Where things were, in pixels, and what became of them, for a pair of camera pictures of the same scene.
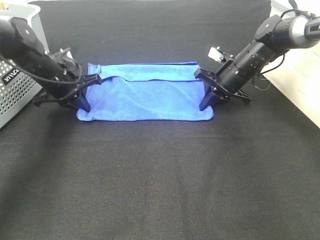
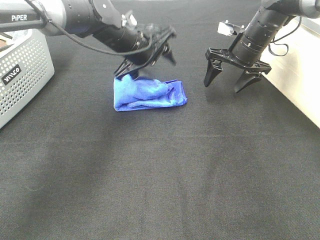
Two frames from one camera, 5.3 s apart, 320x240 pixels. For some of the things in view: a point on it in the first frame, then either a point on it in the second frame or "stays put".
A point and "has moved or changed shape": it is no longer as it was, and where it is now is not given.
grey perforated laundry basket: [18, 88] stays put
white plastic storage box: [297, 76] stays put
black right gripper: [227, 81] to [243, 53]
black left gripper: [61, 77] to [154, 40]
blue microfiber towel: [157, 91] has moved or changed shape
